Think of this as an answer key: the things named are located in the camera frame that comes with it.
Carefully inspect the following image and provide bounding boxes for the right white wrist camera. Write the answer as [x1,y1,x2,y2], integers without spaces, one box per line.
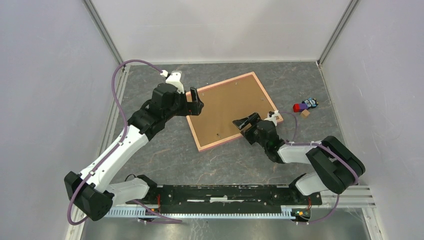
[264,110,282,126]

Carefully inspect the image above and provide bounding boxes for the aluminium rail frame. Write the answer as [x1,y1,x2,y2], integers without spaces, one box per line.
[64,69,366,225]

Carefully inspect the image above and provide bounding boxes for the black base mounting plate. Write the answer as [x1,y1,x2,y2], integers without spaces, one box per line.
[139,184,323,214]

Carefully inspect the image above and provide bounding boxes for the brown cardboard backing board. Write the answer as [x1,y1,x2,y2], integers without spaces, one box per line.
[188,74,278,148]

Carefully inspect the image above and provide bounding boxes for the pink wooden picture frame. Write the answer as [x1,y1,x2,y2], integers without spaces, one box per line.
[185,71,285,153]

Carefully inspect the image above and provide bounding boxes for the small brown wooden cube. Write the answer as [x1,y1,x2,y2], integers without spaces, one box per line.
[300,109,311,119]

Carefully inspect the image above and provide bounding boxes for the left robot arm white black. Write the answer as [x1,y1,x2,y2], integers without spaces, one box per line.
[64,83,204,226]

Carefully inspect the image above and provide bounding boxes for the red purple toy block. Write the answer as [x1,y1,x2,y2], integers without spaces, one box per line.
[292,103,309,113]

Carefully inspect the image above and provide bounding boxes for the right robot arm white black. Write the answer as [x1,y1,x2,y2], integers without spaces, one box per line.
[232,110,366,204]

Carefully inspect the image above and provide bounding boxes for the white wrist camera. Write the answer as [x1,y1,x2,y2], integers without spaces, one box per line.
[264,110,282,126]
[160,70,185,94]

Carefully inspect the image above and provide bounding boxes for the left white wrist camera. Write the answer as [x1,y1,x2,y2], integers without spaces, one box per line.
[160,70,185,94]

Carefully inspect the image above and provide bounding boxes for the white slotted cable duct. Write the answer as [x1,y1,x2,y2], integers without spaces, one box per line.
[86,206,311,220]

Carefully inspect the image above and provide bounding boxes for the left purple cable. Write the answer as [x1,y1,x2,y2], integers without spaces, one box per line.
[67,59,183,227]

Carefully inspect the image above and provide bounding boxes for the blue owl toy block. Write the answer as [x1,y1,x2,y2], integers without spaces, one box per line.
[302,97,319,110]

